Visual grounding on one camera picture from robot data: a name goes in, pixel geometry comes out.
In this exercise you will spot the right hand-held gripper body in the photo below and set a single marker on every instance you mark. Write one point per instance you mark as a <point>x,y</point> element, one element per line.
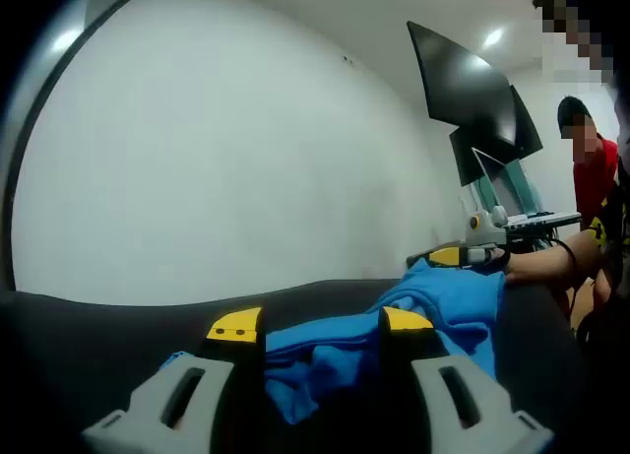
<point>485,230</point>

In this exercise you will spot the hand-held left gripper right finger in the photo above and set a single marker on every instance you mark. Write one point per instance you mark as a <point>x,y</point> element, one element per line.
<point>487,405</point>

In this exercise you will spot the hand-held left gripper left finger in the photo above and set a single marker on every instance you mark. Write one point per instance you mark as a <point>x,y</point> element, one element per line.
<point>147,409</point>

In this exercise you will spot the blue cloth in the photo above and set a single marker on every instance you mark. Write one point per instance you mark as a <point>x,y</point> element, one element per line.
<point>443,301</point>

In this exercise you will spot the person's right hand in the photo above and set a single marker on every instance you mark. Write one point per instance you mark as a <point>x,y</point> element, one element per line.
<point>516,269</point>

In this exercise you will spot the teal panel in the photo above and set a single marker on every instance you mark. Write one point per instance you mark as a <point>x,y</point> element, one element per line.
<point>522,188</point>

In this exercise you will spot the white laptop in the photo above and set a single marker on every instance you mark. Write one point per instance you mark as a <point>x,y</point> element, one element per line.
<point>541,218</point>

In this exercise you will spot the small black monitor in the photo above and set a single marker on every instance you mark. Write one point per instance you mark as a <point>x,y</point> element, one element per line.
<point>465,158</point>

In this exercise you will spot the tilted black monitor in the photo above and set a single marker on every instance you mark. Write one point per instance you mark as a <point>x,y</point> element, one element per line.
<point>526,129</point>

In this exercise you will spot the operator in dark clothes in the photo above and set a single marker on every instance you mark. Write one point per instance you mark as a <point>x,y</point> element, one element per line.
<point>617,217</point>

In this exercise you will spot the large black monitor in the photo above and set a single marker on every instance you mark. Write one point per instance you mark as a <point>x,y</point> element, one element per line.
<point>462,80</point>

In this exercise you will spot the black partition frame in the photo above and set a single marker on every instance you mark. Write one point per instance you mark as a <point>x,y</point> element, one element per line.
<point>37,109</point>

